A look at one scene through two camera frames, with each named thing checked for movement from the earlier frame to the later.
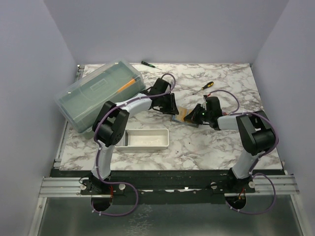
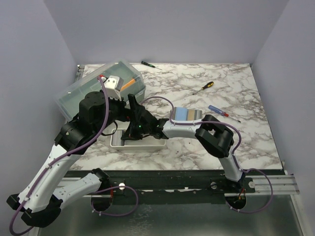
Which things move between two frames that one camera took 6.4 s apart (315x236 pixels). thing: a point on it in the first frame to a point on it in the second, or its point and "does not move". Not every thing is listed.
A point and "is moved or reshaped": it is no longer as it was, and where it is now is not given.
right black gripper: [192, 117] to [130, 134]
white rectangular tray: [145, 139] does not move
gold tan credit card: [182, 112] is moved or reshaped
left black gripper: [172, 105] to [126, 111]
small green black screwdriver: [146, 63] does not move
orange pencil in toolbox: [133, 81] does not move
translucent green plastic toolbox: [80, 102] does not move
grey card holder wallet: [183, 112] does not move
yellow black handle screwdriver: [210, 83] does not move
